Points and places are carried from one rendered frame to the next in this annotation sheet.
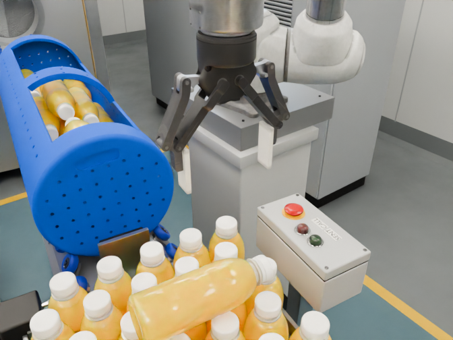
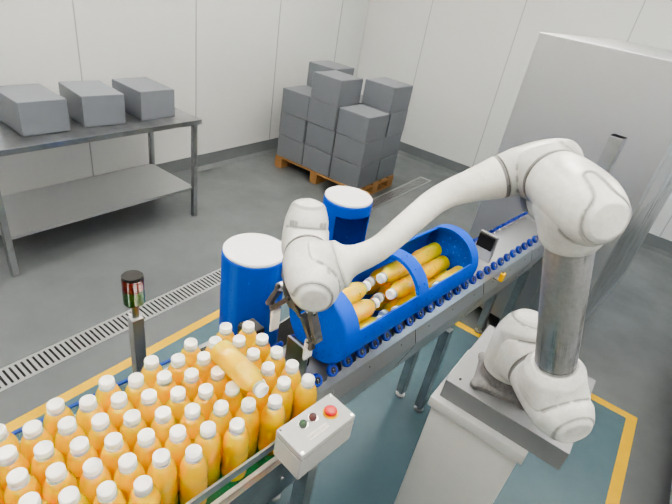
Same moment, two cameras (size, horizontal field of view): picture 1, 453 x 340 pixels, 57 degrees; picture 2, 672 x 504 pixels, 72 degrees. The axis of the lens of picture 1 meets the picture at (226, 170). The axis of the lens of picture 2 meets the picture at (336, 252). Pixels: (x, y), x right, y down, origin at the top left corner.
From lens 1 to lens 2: 1.09 m
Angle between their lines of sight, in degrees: 57
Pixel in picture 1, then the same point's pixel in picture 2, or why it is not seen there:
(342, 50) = (538, 400)
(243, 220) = (420, 446)
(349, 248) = (301, 443)
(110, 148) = not seen: hidden behind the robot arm
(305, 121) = (518, 438)
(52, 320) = (225, 328)
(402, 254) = not seen: outside the picture
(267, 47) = (508, 347)
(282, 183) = (469, 461)
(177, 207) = not seen: hidden behind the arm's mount
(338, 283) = (282, 448)
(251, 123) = (458, 385)
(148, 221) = (327, 356)
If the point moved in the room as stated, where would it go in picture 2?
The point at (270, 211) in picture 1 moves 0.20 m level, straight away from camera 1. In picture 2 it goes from (327, 400) to (395, 399)
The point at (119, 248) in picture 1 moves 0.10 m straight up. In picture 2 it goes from (294, 346) to (297, 324)
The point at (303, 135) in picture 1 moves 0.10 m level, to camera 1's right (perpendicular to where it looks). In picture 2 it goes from (501, 442) to (521, 473)
